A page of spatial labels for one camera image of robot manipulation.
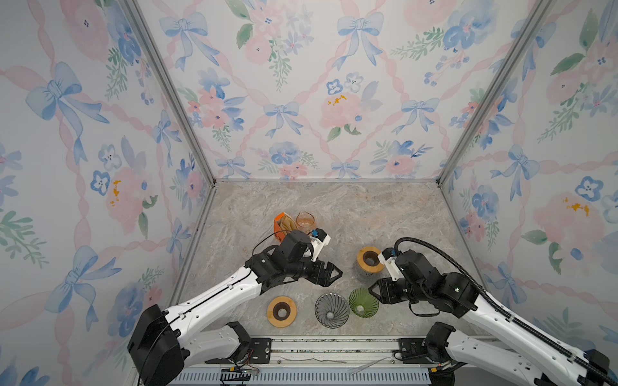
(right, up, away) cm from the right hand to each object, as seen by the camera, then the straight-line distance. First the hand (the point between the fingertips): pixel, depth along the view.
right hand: (373, 288), depth 73 cm
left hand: (-12, +6, 0) cm, 13 cm away
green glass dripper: (-1, -8, +10) cm, 13 cm away
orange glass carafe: (-22, +18, +30) cm, 41 cm away
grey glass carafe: (+1, 0, +10) cm, 10 cm away
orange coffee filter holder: (-29, +18, +18) cm, 39 cm away
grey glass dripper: (-12, -10, +7) cm, 17 cm away
